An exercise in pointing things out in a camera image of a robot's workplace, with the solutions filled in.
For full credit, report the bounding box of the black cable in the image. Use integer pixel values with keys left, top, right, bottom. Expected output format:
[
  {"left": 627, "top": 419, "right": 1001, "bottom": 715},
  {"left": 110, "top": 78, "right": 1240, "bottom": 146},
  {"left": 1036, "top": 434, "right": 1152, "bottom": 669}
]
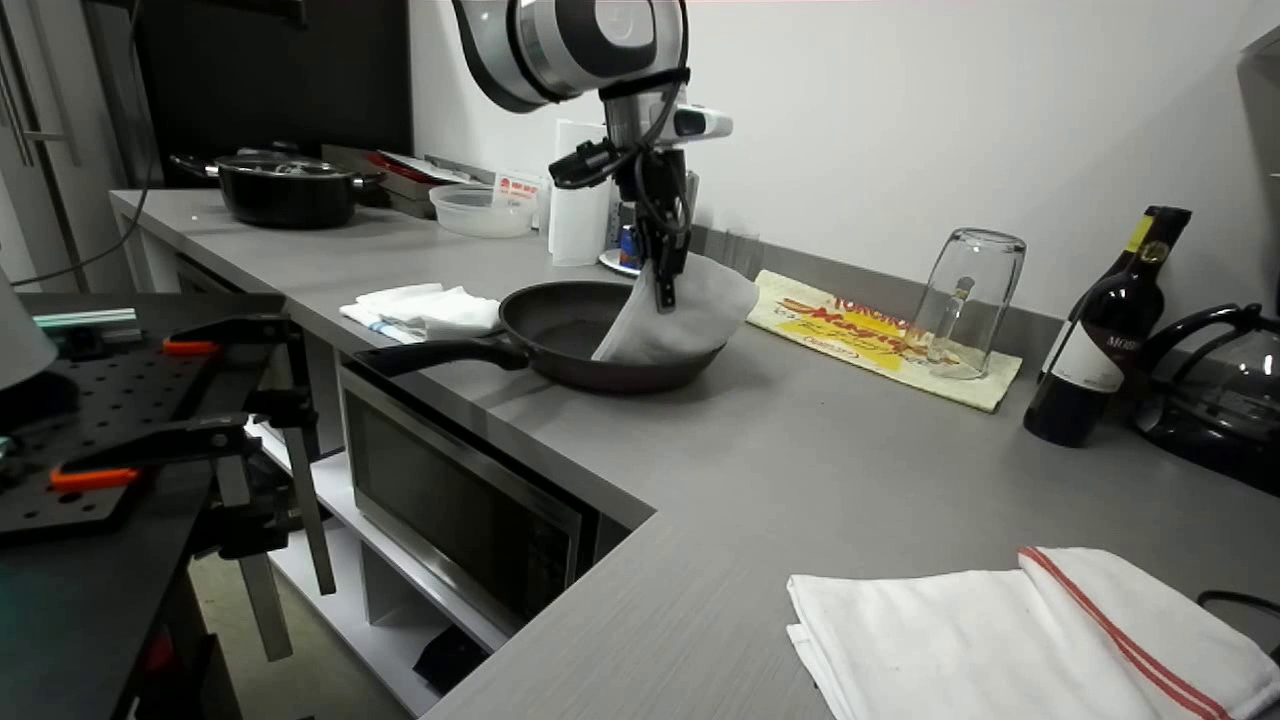
[
  {"left": 1196, "top": 588, "right": 1280, "bottom": 661},
  {"left": 8, "top": 0, "right": 153, "bottom": 291}
]

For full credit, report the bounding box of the small white red-printed box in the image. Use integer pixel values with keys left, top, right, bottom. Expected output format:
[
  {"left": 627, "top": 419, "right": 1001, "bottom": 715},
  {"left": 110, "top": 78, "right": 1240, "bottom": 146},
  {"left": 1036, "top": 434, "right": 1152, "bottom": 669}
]
[{"left": 493, "top": 171, "right": 547, "bottom": 207}]

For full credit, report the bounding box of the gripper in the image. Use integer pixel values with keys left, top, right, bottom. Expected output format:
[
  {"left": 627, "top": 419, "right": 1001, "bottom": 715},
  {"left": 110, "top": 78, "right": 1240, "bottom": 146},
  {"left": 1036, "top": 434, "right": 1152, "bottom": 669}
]
[{"left": 615, "top": 148, "right": 693, "bottom": 312}]

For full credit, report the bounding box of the refrigerator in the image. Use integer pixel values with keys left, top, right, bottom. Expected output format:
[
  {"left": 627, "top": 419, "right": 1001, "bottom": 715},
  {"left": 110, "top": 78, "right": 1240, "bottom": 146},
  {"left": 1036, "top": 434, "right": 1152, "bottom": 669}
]
[{"left": 0, "top": 0, "right": 136, "bottom": 294}]

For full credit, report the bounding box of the black clamp with orange tip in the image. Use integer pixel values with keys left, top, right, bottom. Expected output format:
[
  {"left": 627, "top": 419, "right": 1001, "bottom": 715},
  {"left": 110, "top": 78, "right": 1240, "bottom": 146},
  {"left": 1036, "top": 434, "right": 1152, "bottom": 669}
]
[
  {"left": 158, "top": 313, "right": 338, "bottom": 598},
  {"left": 48, "top": 413, "right": 297, "bottom": 663}
]

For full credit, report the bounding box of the black frying pan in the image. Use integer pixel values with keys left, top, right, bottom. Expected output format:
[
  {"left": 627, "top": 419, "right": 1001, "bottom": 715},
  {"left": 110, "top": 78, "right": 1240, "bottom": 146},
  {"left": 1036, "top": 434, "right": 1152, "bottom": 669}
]
[{"left": 351, "top": 279, "right": 729, "bottom": 395}]

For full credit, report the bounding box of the upturned clear glass jar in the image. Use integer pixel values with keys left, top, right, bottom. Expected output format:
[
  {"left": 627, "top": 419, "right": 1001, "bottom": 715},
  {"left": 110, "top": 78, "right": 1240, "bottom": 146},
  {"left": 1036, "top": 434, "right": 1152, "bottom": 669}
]
[{"left": 907, "top": 227, "right": 1028, "bottom": 382}]

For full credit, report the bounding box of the white paper towel roll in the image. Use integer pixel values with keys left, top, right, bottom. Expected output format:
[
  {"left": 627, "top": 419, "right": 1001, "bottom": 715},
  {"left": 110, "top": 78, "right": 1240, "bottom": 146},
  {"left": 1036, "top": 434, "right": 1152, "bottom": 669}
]
[{"left": 547, "top": 119, "right": 614, "bottom": 268}]

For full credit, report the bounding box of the green strip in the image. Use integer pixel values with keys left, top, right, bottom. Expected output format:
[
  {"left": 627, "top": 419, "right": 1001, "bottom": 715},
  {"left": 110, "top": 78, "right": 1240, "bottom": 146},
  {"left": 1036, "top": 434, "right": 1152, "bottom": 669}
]
[{"left": 31, "top": 307, "right": 140, "bottom": 332}]

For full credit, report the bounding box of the clear plastic container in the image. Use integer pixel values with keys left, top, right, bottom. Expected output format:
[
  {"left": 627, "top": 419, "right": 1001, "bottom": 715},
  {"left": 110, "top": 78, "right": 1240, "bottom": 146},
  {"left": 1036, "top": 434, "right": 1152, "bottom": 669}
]
[{"left": 429, "top": 182, "right": 539, "bottom": 240}]

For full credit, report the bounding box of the black coffee pot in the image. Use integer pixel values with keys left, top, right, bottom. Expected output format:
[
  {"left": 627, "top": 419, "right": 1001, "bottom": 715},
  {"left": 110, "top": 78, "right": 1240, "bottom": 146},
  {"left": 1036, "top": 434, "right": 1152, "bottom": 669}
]
[{"left": 1132, "top": 302, "right": 1280, "bottom": 498}]

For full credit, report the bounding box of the microwave door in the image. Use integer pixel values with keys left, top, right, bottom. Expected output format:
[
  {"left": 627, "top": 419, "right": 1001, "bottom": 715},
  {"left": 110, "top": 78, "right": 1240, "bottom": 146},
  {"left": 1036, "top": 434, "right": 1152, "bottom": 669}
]
[{"left": 338, "top": 366, "right": 585, "bottom": 637}]

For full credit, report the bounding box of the clear drinking glass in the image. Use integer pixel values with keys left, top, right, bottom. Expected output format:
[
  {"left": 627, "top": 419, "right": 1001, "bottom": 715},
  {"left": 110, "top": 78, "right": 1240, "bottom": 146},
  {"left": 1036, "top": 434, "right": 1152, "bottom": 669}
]
[{"left": 720, "top": 227, "right": 763, "bottom": 280}]

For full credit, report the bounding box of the dark wine bottle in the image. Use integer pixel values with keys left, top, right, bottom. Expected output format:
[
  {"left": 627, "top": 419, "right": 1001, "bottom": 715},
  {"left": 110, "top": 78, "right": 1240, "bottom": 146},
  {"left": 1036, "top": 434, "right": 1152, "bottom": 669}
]
[{"left": 1022, "top": 204, "right": 1194, "bottom": 449}]

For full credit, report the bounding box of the red-striped white tea towel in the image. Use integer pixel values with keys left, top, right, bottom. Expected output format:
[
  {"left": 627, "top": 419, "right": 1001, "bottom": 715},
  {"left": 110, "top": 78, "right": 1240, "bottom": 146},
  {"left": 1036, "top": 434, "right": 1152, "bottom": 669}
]
[{"left": 785, "top": 545, "right": 1280, "bottom": 720}]

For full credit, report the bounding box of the folded white cloth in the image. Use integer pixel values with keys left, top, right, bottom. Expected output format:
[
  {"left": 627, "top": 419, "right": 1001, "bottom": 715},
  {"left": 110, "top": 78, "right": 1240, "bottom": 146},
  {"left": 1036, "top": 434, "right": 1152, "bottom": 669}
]
[{"left": 339, "top": 282, "right": 503, "bottom": 345}]

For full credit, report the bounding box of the black pot with lid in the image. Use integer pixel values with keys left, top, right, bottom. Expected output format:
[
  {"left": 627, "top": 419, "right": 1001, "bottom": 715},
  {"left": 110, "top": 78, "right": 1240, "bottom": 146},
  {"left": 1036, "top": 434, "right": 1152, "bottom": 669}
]
[{"left": 168, "top": 148, "right": 388, "bottom": 230}]

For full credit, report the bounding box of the microwave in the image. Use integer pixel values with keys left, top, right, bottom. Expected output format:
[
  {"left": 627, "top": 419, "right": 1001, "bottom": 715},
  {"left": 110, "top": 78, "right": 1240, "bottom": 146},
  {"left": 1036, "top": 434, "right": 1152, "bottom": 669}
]
[{"left": 337, "top": 362, "right": 604, "bottom": 638}]

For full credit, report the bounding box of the yellow printed tea towel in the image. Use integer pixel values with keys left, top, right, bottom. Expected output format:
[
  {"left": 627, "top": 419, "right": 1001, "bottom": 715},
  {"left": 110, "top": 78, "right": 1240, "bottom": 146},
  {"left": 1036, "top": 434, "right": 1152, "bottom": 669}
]
[{"left": 746, "top": 269, "right": 1024, "bottom": 414}]

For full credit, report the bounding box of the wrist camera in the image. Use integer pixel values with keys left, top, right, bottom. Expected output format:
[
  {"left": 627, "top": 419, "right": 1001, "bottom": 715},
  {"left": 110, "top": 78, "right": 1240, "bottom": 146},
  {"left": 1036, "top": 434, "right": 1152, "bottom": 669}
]
[{"left": 548, "top": 138, "right": 621, "bottom": 191}]

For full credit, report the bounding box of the white shelf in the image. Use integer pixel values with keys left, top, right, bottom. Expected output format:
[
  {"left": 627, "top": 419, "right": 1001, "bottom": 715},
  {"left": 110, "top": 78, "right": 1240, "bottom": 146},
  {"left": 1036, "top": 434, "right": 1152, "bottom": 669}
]
[{"left": 248, "top": 420, "right": 513, "bottom": 718}]

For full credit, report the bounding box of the dark tray with papers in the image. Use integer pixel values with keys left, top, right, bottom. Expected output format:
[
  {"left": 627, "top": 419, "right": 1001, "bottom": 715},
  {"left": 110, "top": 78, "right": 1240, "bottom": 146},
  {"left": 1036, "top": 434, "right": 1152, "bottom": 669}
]
[{"left": 320, "top": 144, "right": 497, "bottom": 220}]

